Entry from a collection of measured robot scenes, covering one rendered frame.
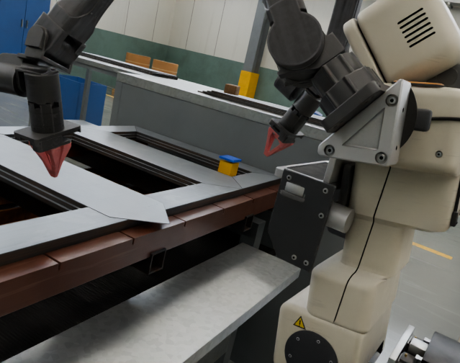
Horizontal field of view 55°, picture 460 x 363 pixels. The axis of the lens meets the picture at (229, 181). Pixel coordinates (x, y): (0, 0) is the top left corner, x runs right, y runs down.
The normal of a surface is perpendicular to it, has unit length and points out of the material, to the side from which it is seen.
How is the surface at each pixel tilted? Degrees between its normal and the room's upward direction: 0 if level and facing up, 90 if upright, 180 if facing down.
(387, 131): 90
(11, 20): 90
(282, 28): 74
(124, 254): 90
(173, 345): 0
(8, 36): 90
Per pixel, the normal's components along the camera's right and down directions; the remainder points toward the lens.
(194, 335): 0.22, -0.94
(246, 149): -0.49, 0.11
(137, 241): 0.84, 0.32
